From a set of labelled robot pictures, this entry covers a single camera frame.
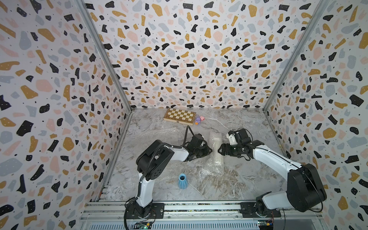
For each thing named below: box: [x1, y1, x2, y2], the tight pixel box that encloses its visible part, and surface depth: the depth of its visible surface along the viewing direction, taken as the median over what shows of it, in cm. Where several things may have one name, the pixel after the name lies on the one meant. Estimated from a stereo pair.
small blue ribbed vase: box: [178, 173, 189, 190], surface depth 76 cm
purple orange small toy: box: [195, 116, 201, 126], surface depth 112 cm
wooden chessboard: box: [163, 108, 197, 126], surface depth 115 cm
